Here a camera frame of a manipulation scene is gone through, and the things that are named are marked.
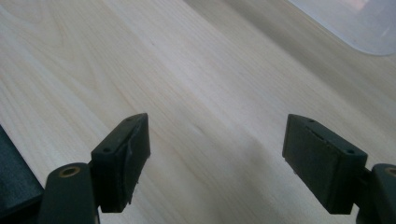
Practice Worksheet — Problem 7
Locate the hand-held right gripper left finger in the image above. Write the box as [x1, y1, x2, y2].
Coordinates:
[90, 112, 151, 214]

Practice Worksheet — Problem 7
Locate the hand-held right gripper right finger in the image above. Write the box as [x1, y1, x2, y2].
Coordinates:
[281, 113, 369, 216]

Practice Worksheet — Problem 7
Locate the dark flat panel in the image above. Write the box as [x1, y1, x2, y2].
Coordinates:
[0, 124, 45, 218]

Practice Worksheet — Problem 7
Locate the translucent plastic container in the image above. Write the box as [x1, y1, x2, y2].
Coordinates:
[288, 0, 396, 57]

